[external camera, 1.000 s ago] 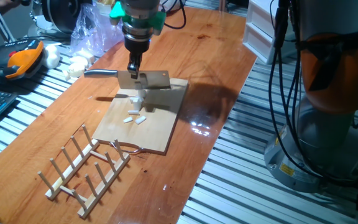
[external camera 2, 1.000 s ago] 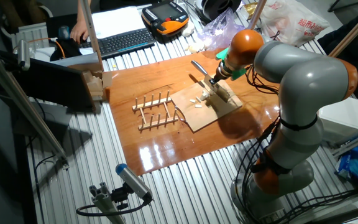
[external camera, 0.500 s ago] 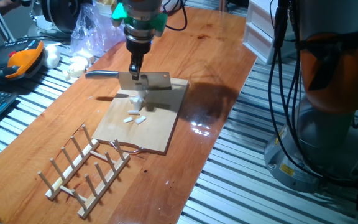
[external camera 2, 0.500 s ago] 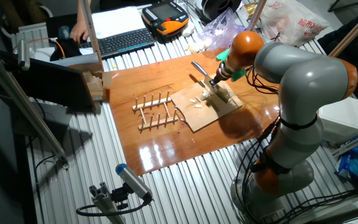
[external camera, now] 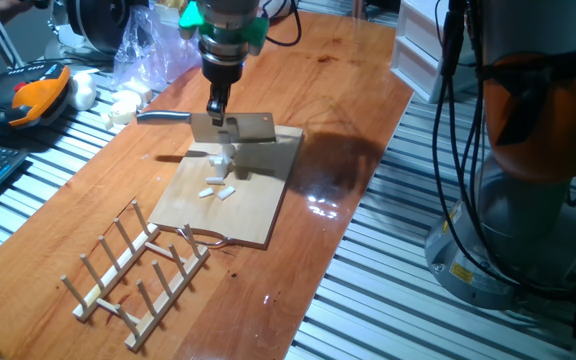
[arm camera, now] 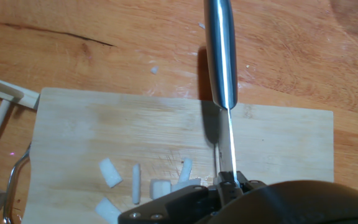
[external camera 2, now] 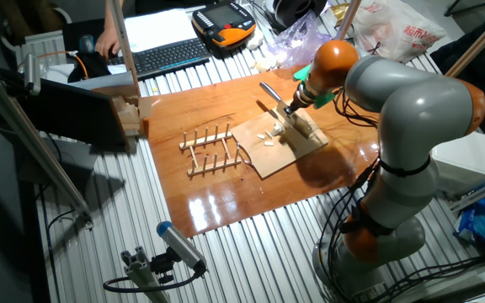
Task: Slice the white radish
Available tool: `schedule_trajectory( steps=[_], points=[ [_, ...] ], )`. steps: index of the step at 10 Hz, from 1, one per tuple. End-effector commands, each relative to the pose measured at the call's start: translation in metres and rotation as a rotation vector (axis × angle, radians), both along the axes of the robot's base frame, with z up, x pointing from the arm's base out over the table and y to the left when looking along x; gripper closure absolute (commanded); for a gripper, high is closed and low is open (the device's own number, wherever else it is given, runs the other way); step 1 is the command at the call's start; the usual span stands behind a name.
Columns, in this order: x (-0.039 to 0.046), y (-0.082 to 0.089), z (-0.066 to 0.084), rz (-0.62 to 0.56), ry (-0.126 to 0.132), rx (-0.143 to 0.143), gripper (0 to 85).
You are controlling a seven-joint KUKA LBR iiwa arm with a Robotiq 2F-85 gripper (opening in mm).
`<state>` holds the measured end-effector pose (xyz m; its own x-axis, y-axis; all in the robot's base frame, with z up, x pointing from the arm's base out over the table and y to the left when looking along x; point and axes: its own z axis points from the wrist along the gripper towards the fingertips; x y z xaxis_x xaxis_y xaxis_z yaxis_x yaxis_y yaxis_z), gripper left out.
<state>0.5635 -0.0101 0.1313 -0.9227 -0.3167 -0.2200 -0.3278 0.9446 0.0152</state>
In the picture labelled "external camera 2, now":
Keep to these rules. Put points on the grey camera with blue end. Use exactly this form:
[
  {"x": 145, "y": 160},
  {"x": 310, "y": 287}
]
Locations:
[{"x": 179, "y": 244}]

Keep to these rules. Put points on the wooden peg dish rack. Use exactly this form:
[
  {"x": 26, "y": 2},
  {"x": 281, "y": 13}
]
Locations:
[{"x": 209, "y": 141}]

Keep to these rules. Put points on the orange black teach pendant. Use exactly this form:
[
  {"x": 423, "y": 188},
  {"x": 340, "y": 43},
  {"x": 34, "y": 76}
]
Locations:
[{"x": 230, "y": 35}]

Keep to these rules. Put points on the person's hand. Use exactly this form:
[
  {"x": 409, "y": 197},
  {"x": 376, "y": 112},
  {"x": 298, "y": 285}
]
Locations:
[{"x": 107, "y": 42}]

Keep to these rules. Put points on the white drawer box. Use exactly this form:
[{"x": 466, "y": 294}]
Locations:
[{"x": 465, "y": 162}]

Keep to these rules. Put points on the white radish slice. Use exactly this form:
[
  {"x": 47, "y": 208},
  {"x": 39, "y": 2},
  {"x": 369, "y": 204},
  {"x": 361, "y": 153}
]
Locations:
[
  {"x": 268, "y": 134},
  {"x": 261, "y": 136},
  {"x": 269, "y": 143}
]

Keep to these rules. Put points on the aluminium camera stand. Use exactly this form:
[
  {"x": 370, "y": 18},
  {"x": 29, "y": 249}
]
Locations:
[{"x": 141, "y": 273}]

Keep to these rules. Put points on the white ribbed panel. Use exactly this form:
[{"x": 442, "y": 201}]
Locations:
[{"x": 44, "y": 46}]

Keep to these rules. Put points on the spare white radish piece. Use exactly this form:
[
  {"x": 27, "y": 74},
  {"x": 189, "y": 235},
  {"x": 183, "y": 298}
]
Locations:
[{"x": 261, "y": 65}]

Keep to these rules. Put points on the white red-printed plastic bag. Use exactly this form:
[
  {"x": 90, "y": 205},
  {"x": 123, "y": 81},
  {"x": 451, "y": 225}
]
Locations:
[{"x": 394, "y": 29}]

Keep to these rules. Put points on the clear plastic bag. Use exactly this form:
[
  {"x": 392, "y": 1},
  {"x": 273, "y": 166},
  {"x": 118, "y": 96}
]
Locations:
[{"x": 297, "y": 40}]

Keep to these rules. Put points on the aluminium frame beam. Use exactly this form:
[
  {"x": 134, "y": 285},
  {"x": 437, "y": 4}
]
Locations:
[
  {"x": 36, "y": 146},
  {"x": 482, "y": 191}
]

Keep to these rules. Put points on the person's forearm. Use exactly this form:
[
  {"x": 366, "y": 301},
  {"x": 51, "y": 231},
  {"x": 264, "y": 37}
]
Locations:
[{"x": 108, "y": 14}]

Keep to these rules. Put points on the silver camera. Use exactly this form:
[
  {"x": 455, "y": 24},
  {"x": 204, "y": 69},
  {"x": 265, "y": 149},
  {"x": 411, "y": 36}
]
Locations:
[{"x": 32, "y": 76}]

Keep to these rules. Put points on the white radish chunk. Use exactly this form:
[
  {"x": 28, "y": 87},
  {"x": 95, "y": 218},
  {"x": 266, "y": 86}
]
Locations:
[{"x": 278, "y": 128}]

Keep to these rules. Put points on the black monitor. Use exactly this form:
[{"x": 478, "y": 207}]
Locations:
[{"x": 74, "y": 113}]

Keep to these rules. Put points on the black round device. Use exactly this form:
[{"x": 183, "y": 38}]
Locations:
[{"x": 299, "y": 10}]

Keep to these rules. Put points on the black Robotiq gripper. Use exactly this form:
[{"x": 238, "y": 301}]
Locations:
[{"x": 296, "y": 106}]

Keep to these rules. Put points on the white paper sheet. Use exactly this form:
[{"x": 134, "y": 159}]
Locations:
[{"x": 158, "y": 29}]

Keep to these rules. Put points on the aluminium frame post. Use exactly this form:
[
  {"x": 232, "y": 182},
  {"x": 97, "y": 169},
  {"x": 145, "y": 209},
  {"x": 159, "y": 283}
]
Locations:
[
  {"x": 126, "y": 50},
  {"x": 347, "y": 19},
  {"x": 478, "y": 40}
]

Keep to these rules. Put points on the steel cleaver knife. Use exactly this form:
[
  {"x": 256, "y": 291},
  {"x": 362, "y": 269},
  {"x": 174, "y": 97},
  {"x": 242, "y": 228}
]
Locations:
[{"x": 270, "y": 91}]

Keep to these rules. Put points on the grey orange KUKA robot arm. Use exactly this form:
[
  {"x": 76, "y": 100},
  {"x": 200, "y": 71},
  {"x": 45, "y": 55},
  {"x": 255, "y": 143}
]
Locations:
[{"x": 415, "y": 109}]

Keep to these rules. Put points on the large white radish lump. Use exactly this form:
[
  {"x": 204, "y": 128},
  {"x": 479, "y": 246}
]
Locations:
[{"x": 255, "y": 40}]

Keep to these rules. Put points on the wooden cutting board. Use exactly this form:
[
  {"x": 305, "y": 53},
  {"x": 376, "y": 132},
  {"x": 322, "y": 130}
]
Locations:
[{"x": 276, "y": 160}]

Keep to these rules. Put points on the black computer keyboard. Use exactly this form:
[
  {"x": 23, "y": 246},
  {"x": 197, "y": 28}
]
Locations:
[{"x": 162, "y": 56}]

